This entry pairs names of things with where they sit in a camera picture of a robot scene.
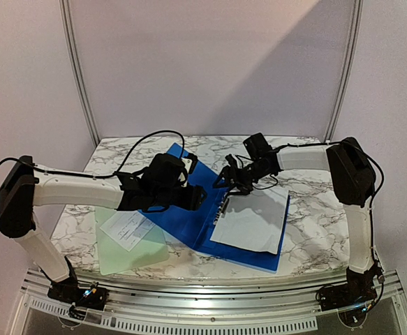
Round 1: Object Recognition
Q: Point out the aluminium front rail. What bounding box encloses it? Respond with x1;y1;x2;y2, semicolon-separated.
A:
11;270;407;334

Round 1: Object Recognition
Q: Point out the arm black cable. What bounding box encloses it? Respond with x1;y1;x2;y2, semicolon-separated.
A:
276;141;385;280
0;129;186;221

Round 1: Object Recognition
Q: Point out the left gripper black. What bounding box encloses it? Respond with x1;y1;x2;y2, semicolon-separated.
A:
151;184;207;210

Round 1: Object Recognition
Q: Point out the left aluminium corner post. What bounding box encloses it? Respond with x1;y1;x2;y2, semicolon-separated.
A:
59;0;101;147

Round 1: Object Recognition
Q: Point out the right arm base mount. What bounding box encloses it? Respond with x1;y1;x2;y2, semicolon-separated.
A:
315;266;385;328

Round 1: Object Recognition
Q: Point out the blue file folder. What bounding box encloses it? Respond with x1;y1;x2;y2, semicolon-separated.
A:
144;162;286;272

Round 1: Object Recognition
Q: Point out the green translucent clipboard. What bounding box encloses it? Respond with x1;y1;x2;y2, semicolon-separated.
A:
95;207;169;275

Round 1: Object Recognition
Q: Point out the metal folder clip mechanism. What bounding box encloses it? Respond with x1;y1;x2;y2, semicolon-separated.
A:
213;197;230;225

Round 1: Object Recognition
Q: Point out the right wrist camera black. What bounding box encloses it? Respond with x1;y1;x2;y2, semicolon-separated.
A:
225;154;239;168

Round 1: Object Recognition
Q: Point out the right aluminium corner post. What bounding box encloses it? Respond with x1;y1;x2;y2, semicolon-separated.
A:
323;0;363;142

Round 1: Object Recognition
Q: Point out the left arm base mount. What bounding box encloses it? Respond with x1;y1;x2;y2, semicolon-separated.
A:
47;257;110;321

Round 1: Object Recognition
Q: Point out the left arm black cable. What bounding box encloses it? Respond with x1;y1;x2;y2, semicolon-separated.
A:
0;129;186;221

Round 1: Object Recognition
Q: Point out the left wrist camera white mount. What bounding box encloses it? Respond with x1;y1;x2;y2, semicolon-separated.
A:
181;153;198;174

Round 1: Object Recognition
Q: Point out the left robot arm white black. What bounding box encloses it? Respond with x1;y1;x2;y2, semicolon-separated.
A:
0;154;207;303

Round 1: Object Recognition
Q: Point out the aluminium corner post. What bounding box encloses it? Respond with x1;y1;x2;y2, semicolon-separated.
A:
59;0;101;147
323;0;363;142

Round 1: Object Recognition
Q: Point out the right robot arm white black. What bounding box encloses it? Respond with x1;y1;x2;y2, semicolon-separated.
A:
212;133;379;276

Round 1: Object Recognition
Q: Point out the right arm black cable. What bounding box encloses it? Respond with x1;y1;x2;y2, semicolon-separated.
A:
276;141;385;280

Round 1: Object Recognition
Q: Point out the printed white paper sheet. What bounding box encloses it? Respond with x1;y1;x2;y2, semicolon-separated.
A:
100;211;154;251

